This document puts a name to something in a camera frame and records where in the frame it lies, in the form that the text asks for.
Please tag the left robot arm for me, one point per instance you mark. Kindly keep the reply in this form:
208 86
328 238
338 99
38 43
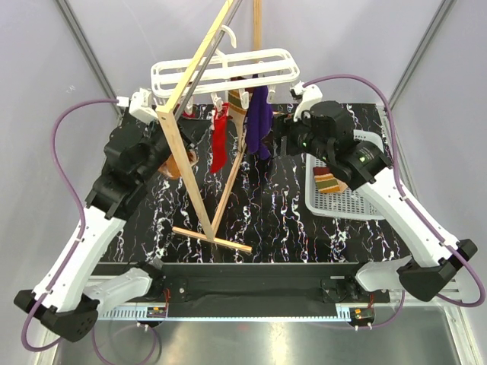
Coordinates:
62 301

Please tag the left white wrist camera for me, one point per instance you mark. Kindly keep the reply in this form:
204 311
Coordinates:
140 105

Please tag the orange sock with cream cuff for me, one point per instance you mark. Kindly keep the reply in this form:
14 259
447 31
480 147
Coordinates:
170 168

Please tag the wooden drying rack frame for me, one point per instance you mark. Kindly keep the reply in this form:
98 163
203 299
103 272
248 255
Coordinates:
210 225

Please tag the red sock with cream cuff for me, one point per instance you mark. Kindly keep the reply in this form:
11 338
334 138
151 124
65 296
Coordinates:
190 114

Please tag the grey metal rack rod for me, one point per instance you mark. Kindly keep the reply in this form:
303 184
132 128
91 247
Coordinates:
203 55

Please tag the black marble pattern mat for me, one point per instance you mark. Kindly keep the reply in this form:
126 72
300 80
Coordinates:
266 210

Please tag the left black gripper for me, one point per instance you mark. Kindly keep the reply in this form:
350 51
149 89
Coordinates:
192 129

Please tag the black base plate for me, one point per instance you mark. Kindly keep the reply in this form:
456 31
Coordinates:
254 292

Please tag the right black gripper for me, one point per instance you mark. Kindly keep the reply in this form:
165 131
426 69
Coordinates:
284 125

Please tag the white plastic clip hanger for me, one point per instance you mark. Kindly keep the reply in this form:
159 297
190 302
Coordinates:
226 71

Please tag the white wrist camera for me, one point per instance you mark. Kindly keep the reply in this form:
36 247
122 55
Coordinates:
140 105
306 96

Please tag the purple sock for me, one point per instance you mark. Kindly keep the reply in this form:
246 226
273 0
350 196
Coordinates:
259 122

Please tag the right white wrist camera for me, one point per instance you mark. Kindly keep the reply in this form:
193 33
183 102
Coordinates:
306 96

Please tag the white perforated plastic basket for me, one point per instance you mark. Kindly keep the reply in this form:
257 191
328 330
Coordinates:
345 205

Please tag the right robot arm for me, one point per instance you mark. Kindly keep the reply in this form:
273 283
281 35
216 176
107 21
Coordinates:
326 131

